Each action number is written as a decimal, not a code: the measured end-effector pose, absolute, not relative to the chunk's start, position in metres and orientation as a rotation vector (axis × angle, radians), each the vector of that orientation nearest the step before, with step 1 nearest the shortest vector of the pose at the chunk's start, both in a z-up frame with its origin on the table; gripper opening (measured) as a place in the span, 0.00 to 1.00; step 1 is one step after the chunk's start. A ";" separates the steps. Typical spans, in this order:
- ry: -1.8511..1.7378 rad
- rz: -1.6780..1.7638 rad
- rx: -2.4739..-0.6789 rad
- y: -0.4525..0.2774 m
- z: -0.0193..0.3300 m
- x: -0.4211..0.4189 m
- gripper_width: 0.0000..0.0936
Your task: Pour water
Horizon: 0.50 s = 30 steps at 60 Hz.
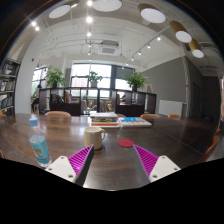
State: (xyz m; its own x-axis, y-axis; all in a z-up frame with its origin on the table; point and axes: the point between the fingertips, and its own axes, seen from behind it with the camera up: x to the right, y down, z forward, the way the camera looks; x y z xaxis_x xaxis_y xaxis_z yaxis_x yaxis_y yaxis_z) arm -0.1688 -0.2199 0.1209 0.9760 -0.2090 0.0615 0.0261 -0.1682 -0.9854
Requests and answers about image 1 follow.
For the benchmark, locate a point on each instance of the book with blue cover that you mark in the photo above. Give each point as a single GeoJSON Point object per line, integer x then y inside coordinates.
{"type": "Point", "coordinates": [133, 122]}

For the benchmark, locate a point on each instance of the tall bookshelf at left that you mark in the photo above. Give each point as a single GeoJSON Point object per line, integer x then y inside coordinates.
{"type": "Point", "coordinates": [8, 79]}

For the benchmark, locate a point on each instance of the round ceiling lamp left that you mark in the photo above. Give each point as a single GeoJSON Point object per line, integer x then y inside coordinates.
{"type": "Point", "coordinates": [59, 11]}

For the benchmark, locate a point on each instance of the round ceiling lamp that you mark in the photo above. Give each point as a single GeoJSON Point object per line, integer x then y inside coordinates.
{"type": "Point", "coordinates": [107, 5]}
{"type": "Point", "coordinates": [59, 11]}

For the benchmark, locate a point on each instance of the potted plant right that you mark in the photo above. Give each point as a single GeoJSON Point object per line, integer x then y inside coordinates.
{"type": "Point", "coordinates": [135, 80]}

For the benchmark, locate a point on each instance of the potted plant left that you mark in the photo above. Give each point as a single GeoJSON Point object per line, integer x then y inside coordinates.
{"type": "Point", "coordinates": [55, 77]}

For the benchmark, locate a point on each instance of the small orange chair back far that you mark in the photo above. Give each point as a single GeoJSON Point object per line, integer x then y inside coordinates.
{"type": "Point", "coordinates": [173, 116]}

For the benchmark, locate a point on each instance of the round pendant lamp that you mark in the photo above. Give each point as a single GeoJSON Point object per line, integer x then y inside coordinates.
{"type": "Point", "coordinates": [195, 49]}
{"type": "Point", "coordinates": [180, 32]}
{"type": "Point", "coordinates": [151, 13]}

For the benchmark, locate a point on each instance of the round ceiling lamp centre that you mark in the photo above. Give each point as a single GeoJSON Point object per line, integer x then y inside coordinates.
{"type": "Point", "coordinates": [107, 5]}

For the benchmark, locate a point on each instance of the potted plant middle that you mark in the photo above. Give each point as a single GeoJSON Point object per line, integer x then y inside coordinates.
{"type": "Point", "coordinates": [94, 78]}

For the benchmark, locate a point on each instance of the potted plant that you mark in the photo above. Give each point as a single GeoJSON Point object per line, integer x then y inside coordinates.
{"type": "Point", "coordinates": [94, 78]}
{"type": "Point", "coordinates": [55, 77]}
{"type": "Point", "coordinates": [135, 80]}

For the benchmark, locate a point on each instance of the white radiator panel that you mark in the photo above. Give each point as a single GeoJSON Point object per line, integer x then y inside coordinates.
{"type": "Point", "coordinates": [170, 107]}

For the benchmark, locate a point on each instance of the orange chair back middle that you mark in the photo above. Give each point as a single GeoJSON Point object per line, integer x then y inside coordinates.
{"type": "Point", "coordinates": [151, 116]}

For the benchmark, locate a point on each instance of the orange chair at right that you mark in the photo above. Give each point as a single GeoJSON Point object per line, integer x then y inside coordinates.
{"type": "Point", "coordinates": [212, 147]}

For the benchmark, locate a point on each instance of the low dark shelf unit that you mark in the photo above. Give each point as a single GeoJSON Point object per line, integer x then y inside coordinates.
{"type": "Point", "coordinates": [79, 101]}

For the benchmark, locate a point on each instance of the orange chair back left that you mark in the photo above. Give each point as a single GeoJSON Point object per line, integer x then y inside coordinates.
{"type": "Point", "coordinates": [58, 114]}

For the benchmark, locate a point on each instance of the cream ceramic mug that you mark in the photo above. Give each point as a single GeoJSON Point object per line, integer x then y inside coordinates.
{"type": "Point", "coordinates": [94, 135]}

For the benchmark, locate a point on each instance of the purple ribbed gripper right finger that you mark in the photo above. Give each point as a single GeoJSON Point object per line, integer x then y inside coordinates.
{"type": "Point", "coordinates": [155, 167]}

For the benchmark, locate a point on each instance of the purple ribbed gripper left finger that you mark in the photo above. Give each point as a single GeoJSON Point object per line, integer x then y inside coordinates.
{"type": "Point", "coordinates": [73, 168]}

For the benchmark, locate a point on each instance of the stack of books left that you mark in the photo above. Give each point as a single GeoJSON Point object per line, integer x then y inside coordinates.
{"type": "Point", "coordinates": [104, 119]}

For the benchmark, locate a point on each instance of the clear plastic water bottle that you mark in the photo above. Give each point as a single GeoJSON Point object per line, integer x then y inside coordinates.
{"type": "Point", "coordinates": [38, 143]}

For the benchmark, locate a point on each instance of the red round coaster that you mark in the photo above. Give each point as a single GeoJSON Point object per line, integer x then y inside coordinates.
{"type": "Point", "coordinates": [127, 143]}

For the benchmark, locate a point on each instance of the ceiling air conditioner cassette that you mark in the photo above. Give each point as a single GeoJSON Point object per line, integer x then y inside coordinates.
{"type": "Point", "coordinates": [109, 47]}

